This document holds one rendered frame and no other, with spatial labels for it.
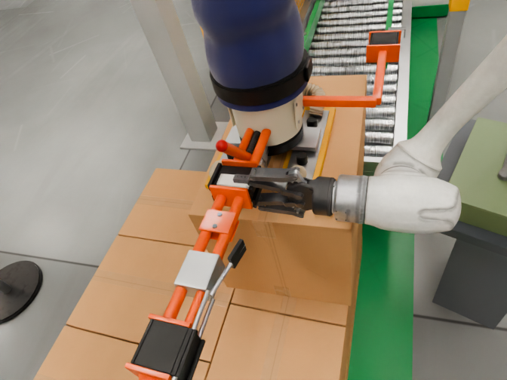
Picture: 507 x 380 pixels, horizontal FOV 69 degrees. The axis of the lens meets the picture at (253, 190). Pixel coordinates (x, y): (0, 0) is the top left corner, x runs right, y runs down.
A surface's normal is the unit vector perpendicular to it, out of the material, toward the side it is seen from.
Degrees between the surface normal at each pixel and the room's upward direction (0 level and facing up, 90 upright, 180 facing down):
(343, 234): 89
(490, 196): 2
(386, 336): 0
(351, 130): 1
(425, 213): 55
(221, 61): 73
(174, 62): 90
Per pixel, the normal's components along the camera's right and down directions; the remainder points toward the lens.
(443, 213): -0.11, 0.27
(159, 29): -0.27, 0.76
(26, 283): -0.20, -0.64
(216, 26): -0.46, 0.75
